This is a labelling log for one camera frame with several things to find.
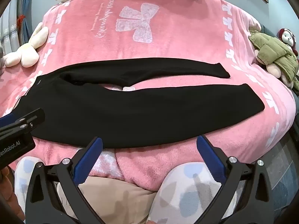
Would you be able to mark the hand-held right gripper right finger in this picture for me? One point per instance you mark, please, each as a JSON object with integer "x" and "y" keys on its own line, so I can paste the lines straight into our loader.
{"x": 210, "y": 161}

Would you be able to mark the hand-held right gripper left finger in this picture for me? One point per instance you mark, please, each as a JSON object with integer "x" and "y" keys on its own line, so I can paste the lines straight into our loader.
{"x": 90, "y": 161}

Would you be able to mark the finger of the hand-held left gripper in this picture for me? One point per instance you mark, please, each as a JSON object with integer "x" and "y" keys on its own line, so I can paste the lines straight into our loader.
{"x": 30, "y": 120}

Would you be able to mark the black pants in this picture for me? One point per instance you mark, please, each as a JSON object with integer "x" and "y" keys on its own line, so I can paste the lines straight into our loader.
{"x": 98, "y": 112}

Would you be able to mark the person's right leg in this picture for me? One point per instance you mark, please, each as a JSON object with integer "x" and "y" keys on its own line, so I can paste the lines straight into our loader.
{"x": 186, "y": 191}

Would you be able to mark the beige cushion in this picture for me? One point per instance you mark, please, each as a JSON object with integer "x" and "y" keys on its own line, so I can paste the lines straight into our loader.
{"x": 112, "y": 198}

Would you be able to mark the cream plush toy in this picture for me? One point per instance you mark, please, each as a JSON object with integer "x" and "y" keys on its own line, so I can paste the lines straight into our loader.
{"x": 23, "y": 53}

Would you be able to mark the blue-grey curtain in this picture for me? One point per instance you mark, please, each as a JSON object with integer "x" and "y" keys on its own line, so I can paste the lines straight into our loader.
{"x": 11, "y": 21}

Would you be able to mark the pink plush toy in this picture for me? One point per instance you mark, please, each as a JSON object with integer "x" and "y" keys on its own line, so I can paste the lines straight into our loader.
{"x": 274, "y": 71}

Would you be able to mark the plush in green jacket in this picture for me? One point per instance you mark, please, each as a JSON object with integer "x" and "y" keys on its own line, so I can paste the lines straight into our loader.
{"x": 275, "y": 51}

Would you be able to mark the pink bow-print blanket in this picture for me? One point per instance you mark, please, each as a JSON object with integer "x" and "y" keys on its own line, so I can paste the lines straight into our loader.
{"x": 163, "y": 39}

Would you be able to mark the red-hooded plush doll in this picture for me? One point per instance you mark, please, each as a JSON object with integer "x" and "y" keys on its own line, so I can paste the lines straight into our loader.
{"x": 288, "y": 38}

